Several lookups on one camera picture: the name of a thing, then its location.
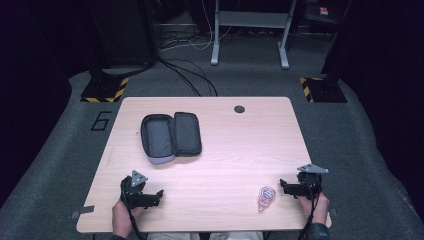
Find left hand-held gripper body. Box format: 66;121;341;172
120;169;156;210

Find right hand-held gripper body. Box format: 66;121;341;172
292;163;330;201

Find person's left hand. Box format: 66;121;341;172
111;199;145;239

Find person's right hand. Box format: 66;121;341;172
297;192;331;226

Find clear correction tape dispenser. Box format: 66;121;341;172
256;185;277;213

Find grey tape piece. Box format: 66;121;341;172
70;205;96;220

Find open black zip case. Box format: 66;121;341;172
140;111;203;165

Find black stand base hazard tape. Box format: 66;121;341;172
80;76;130;104
299;76;348;104

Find large black cabinet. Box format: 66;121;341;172
87;0;159;70

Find black device with red label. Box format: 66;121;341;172
303;2;335;25

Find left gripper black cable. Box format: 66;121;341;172
123;191;148;240

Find black floor cables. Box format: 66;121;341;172
158;58;219;98

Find white metal stand frame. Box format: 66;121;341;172
210;0;298;70

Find white floor cable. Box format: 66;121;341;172
159;0;235;52

